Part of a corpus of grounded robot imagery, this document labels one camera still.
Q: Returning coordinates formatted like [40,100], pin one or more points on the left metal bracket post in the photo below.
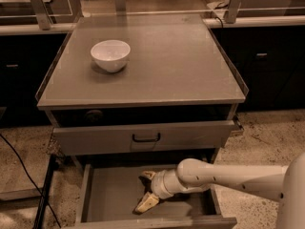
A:
[41,14]

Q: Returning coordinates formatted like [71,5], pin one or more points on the open grey middle drawer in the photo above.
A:
[110,193]

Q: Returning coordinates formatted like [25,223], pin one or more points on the grey drawer cabinet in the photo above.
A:
[176,72]

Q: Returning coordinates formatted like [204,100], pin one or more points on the right metal bracket post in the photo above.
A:
[231,10]

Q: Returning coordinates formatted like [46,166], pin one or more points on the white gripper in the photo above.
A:
[159,185]

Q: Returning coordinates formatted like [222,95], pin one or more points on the dark back counter cabinets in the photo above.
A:
[270,61]

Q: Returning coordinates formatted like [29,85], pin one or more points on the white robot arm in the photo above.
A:
[283,184]

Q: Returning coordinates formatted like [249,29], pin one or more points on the grey top drawer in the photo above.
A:
[117,139]

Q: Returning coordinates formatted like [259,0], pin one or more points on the black drawer handle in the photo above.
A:
[146,140]

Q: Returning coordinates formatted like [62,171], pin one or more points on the white ceramic bowl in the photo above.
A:
[111,55]

